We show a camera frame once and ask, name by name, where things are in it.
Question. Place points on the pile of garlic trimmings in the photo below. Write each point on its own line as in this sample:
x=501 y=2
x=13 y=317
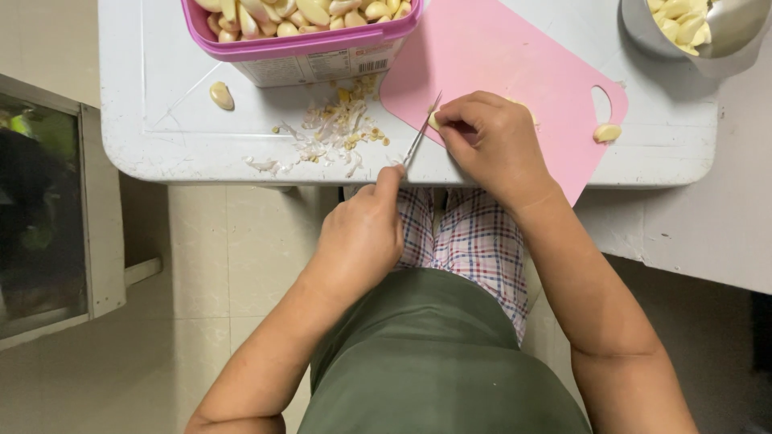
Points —
x=338 y=126

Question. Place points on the heap of peeled garlic cloves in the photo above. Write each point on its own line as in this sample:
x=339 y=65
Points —
x=301 y=15

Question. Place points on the heap of trimmed garlic cloves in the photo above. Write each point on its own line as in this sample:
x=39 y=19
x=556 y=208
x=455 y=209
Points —
x=678 y=24

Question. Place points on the white plastic table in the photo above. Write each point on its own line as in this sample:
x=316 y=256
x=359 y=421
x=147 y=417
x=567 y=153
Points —
x=181 y=120

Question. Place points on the pink plastic cutting board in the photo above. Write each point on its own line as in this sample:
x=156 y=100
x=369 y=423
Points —
x=518 y=78

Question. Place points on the plaid trousers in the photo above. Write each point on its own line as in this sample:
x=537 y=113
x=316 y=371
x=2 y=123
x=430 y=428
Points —
x=470 y=241

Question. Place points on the pink rimmed plastic tub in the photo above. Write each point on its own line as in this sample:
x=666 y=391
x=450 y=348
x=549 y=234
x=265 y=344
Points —
x=307 y=51

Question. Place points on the small steel knife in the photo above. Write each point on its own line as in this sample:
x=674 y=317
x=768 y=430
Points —
x=421 y=132

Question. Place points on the loose peeled garlic clove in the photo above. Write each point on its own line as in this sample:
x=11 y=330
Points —
x=607 y=132
x=221 y=95

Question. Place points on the steel bowl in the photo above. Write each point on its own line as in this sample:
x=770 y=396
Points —
x=705 y=36

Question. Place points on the peeled garlic clove being trimmed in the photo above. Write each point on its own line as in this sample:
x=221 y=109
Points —
x=433 y=120

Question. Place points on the green shirt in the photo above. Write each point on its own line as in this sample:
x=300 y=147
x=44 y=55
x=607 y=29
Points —
x=434 y=361

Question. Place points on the person's right hand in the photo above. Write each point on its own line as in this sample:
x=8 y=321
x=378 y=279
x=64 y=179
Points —
x=491 y=148

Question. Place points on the person's left hand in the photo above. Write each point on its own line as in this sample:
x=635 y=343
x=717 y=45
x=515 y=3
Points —
x=360 y=236

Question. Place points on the white framed glass door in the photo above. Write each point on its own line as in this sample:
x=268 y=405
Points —
x=54 y=211

